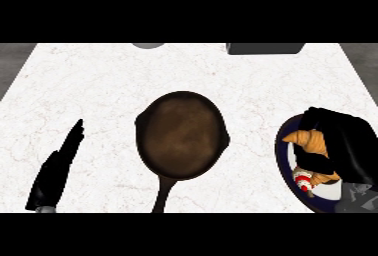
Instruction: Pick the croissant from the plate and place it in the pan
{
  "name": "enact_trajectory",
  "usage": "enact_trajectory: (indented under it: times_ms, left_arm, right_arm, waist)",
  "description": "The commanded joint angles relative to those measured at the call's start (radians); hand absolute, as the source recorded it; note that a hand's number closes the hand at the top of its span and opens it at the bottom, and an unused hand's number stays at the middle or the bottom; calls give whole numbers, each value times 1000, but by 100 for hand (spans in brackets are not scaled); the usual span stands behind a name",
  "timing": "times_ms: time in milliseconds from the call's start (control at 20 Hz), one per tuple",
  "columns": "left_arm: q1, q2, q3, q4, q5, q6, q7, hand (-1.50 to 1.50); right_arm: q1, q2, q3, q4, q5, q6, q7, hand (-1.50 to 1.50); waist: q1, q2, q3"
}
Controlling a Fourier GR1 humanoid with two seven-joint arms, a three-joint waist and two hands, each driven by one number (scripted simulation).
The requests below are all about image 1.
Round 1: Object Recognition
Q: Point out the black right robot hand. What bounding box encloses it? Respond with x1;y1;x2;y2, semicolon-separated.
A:
293;106;378;186

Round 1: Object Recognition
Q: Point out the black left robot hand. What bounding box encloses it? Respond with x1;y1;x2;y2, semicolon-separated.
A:
24;118;86;212

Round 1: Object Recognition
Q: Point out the golden brown croissant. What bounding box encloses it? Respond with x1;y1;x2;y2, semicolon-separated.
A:
281;129;343;186

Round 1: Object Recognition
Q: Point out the white plate with blue rim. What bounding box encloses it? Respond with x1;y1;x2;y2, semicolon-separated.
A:
273;113;344;214

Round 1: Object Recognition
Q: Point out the dark brown frying pan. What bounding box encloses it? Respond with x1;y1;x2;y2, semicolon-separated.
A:
135;90;232;214

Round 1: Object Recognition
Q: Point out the red and white cupcake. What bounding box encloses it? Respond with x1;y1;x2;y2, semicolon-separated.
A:
293;168;316;193

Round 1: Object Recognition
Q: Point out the dark grey box appliance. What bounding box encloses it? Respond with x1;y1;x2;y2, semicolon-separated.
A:
226;43;307;56

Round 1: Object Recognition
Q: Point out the grey round object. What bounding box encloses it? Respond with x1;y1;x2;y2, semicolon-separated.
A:
132;43;166;50

